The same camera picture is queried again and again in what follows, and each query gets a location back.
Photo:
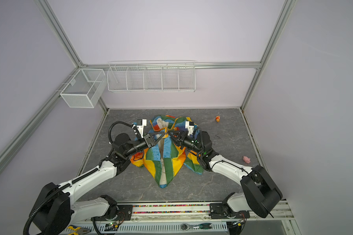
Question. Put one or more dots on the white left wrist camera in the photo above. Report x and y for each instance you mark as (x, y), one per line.
(140, 125)

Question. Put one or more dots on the green handled ratchet wrench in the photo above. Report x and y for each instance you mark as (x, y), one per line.
(202, 226)

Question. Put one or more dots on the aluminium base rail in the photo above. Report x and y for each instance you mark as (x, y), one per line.
(166, 219)

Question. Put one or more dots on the yellow handled pliers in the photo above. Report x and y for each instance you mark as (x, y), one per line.
(78, 230)

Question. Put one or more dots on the multicolour patchwork jacket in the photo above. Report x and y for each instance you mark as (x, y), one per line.
(164, 160)

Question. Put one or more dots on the green circuit board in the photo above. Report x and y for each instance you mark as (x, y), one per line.
(111, 227)

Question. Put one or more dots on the long white wire basket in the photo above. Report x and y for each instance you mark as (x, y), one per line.
(151, 76)

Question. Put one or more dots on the small pink toy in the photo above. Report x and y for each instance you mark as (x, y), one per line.
(246, 159)

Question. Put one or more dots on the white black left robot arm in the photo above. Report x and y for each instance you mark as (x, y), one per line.
(57, 205)

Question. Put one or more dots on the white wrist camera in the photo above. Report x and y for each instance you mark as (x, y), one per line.
(140, 125)
(190, 127)

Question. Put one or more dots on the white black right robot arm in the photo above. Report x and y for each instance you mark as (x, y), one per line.
(260, 193)

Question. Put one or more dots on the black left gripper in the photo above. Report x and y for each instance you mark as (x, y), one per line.
(150, 142)

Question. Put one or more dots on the small white mesh basket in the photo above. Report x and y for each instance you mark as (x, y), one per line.
(84, 88)

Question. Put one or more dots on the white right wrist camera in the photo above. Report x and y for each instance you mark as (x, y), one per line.
(190, 127)

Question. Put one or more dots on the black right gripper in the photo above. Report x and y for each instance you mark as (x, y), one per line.
(183, 139)

